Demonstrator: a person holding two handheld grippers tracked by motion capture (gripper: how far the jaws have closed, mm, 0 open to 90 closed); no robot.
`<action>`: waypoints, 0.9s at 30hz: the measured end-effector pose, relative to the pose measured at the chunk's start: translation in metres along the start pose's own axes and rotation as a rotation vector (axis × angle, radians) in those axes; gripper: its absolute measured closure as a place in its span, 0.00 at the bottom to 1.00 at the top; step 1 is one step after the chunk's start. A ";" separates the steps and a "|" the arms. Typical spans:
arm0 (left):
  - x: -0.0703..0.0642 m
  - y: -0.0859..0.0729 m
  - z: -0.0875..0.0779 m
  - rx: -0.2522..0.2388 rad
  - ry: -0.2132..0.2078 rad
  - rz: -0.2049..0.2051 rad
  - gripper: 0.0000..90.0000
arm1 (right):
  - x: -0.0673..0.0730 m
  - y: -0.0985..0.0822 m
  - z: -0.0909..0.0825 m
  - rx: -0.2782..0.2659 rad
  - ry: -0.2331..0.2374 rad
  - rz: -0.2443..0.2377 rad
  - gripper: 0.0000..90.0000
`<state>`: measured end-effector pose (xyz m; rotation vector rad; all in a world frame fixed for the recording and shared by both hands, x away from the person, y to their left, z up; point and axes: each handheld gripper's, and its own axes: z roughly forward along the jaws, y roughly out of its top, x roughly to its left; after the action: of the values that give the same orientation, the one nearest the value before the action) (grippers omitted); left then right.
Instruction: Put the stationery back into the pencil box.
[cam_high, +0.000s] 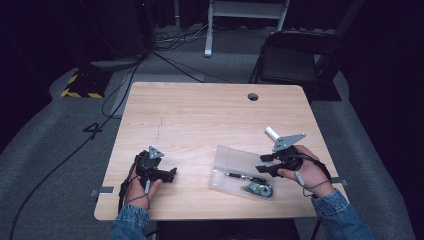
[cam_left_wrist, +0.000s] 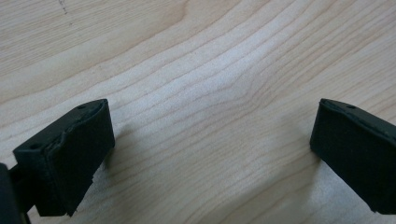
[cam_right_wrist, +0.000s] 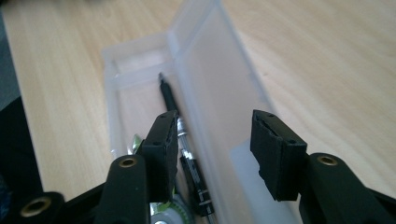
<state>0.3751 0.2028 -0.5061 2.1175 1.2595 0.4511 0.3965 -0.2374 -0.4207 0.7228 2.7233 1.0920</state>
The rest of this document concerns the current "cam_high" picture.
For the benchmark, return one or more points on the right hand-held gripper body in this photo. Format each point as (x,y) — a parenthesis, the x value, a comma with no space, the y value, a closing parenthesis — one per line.
(287,151)

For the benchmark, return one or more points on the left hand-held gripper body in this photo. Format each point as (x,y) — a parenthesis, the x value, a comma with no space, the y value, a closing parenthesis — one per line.
(150,166)

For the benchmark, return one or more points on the green correction tape dispenser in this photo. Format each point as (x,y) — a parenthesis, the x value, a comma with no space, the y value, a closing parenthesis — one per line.
(259,190)

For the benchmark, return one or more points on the black pen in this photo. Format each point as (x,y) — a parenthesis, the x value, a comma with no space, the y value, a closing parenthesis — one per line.
(241,175)

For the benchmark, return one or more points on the clear plastic zip bag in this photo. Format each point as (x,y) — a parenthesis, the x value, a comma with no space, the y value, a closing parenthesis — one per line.
(233,163)

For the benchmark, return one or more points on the person's left hand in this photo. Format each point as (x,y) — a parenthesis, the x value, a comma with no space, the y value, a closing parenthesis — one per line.
(138,193)

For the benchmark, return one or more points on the person's right hand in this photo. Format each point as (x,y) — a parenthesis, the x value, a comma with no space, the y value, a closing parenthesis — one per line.
(311,173)

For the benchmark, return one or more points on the white cylindrical tube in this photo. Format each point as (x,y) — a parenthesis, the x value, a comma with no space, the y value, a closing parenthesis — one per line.
(271,132)

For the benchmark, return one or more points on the grey table clamp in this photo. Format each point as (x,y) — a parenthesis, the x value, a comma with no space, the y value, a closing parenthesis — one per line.
(340,181)
(102,190)

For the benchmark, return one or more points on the black folding chair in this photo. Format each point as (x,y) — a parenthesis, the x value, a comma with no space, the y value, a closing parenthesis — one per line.
(293,60)

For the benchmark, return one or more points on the black yellow striped base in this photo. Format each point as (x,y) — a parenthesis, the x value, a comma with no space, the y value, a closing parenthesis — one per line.
(85,85)

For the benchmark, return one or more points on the white metal stand frame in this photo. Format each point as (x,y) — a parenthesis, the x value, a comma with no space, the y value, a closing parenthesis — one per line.
(243,10)

